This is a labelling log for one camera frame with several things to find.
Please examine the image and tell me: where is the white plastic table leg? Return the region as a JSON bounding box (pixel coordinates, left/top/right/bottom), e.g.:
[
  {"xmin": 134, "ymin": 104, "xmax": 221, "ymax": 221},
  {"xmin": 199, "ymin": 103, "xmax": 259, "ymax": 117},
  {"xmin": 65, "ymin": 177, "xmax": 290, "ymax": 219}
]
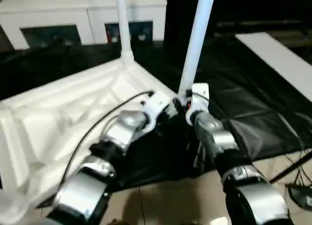
[
  {"xmin": 116, "ymin": 0, "xmax": 135, "ymax": 62},
  {"xmin": 0, "ymin": 190, "xmax": 33, "ymax": 225},
  {"xmin": 177, "ymin": 0, "xmax": 217, "ymax": 99}
]

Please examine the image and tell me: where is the white plastic table top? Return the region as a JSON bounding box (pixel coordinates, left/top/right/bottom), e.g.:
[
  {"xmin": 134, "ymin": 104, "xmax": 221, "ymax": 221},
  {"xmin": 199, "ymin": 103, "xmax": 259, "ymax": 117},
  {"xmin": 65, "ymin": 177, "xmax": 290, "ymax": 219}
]
[{"xmin": 0, "ymin": 56, "xmax": 181, "ymax": 208}]

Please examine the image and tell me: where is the black work mat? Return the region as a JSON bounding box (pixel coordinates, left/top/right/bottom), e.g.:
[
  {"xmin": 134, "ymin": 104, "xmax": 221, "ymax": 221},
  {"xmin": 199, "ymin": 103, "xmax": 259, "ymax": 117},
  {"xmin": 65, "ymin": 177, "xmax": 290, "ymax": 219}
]
[{"xmin": 0, "ymin": 37, "xmax": 312, "ymax": 189}]

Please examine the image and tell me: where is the white flat panel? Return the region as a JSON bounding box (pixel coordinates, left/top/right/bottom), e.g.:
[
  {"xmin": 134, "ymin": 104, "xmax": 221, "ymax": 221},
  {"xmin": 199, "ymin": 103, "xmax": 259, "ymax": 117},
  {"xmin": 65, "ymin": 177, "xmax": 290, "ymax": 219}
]
[{"xmin": 235, "ymin": 32, "xmax": 312, "ymax": 99}]

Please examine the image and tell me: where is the dark long shelf board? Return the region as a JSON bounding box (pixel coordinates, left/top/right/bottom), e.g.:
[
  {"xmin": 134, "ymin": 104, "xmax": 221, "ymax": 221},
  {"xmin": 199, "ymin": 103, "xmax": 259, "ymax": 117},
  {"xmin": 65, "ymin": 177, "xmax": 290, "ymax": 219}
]
[{"xmin": 216, "ymin": 20, "xmax": 312, "ymax": 33}]

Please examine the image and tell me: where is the dark thin rod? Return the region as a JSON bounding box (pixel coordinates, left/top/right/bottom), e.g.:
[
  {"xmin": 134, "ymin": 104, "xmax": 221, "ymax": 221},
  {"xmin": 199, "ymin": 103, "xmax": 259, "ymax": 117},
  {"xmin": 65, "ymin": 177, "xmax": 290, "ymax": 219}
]
[{"xmin": 269, "ymin": 151, "xmax": 312, "ymax": 184}]

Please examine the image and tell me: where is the grey floor device with label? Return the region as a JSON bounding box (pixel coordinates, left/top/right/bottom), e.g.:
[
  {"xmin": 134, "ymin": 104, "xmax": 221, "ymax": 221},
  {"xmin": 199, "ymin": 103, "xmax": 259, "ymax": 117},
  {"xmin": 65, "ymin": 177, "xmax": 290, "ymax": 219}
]
[{"xmin": 287, "ymin": 184, "xmax": 312, "ymax": 209}]

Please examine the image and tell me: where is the white glass-door cabinet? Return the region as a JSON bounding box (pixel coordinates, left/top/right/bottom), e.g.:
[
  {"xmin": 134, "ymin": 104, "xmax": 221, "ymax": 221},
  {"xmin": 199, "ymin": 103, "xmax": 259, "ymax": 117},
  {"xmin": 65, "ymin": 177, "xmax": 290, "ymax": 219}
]
[{"xmin": 0, "ymin": 0, "xmax": 168, "ymax": 50}]

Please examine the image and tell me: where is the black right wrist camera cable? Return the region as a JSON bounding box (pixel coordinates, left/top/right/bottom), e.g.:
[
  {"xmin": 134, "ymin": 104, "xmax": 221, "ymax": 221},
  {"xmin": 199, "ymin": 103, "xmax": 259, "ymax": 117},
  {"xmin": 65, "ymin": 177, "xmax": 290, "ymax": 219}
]
[{"xmin": 192, "ymin": 92, "xmax": 234, "ymax": 128}]

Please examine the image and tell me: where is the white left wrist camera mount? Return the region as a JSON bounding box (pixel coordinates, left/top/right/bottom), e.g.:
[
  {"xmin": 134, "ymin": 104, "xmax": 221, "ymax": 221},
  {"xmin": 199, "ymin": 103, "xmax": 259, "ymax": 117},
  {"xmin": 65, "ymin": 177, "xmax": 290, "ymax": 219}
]
[{"xmin": 141, "ymin": 92, "xmax": 176, "ymax": 133}]

